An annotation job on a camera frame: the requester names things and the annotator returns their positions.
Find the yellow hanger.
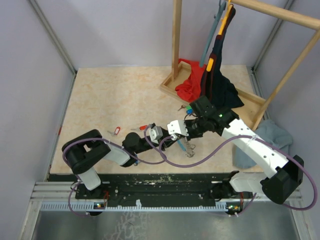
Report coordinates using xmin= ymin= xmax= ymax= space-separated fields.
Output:
xmin=206 ymin=0 xmax=235 ymax=72

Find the red tag key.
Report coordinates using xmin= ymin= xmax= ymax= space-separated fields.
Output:
xmin=107 ymin=126 xmax=121 ymax=136
xmin=131 ymin=125 xmax=148 ymax=132

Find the white cable duct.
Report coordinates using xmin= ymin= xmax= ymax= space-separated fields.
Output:
xmin=39 ymin=199 xmax=251 ymax=211

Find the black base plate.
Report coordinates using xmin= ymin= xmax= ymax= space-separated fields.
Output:
xmin=47 ymin=170 xmax=256 ymax=208

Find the purple cable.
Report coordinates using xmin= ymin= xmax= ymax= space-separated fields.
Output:
xmin=158 ymin=134 xmax=319 ymax=217
xmin=62 ymin=122 xmax=169 ymax=219

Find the red t-shirt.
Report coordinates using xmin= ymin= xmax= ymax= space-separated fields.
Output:
xmin=175 ymin=58 xmax=207 ymax=103

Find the wooden clothes rack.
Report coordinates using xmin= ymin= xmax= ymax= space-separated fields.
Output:
xmin=159 ymin=0 xmax=320 ymax=131

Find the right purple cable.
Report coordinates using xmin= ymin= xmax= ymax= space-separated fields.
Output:
xmin=158 ymin=134 xmax=319 ymax=217

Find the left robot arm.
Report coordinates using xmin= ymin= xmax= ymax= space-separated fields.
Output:
xmin=61 ymin=124 xmax=179 ymax=199

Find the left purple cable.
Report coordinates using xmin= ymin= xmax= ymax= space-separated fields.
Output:
xmin=62 ymin=122 xmax=169 ymax=219

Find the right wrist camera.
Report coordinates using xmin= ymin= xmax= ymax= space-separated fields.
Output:
xmin=167 ymin=120 xmax=189 ymax=137

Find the light blue t-shirt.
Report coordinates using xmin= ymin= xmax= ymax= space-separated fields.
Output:
xmin=233 ymin=119 xmax=293 ymax=169

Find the grey-blue hanger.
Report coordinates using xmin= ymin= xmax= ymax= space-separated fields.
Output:
xmin=199 ymin=0 xmax=227 ymax=68

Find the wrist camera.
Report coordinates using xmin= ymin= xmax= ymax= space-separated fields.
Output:
xmin=147 ymin=124 xmax=164 ymax=145
xmin=167 ymin=120 xmax=189 ymax=137

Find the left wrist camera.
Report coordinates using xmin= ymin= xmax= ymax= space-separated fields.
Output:
xmin=147 ymin=124 xmax=164 ymax=145

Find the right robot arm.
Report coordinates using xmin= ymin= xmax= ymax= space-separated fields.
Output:
xmin=186 ymin=96 xmax=303 ymax=205

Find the large keyring with blue grip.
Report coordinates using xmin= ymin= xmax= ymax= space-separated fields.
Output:
xmin=177 ymin=137 xmax=196 ymax=158

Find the navy jersey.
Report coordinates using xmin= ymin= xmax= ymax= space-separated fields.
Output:
xmin=198 ymin=4 xmax=245 ymax=110

